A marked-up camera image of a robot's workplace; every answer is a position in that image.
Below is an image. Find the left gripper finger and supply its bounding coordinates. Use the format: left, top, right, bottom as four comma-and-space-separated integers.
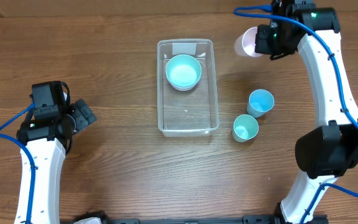
75, 99, 97, 124
71, 105, 89, 132

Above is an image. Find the pink cup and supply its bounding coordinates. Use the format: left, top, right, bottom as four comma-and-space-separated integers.
234, 27, 262, 57

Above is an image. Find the light blue cup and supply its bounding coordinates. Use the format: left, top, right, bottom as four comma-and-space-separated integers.
247, 89, 275, 118

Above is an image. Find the teal bowl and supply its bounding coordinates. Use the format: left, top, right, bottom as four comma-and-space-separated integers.
165, 54, 202, 77

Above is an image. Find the teal green cup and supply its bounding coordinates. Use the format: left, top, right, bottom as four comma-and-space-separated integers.
232, 114, 259, 142

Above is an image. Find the light blue bowl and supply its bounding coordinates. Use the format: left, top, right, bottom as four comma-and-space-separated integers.
167, 75, 201, 86

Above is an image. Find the white bowl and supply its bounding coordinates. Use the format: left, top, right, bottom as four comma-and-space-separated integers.
168, 80, 198, 91

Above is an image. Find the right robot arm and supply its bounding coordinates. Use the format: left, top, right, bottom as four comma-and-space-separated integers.
255, 1, 358, 223

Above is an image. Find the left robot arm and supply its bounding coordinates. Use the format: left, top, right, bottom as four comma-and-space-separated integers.
12, 137, 73, 224

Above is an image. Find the clear plastic container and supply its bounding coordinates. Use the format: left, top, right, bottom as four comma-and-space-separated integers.
157, 39, 219, 137

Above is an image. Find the left blue cable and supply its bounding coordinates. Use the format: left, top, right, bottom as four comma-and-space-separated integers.
0, 102, 39, 224

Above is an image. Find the blue cable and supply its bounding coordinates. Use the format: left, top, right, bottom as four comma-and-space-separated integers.
0, 102, 39, 224
232, 4, 358, 224

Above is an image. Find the right blue cable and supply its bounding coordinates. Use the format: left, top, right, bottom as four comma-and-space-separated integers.
232, 4, 358, 224

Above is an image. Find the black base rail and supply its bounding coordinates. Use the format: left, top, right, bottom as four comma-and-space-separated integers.
60, 210, 329, 224

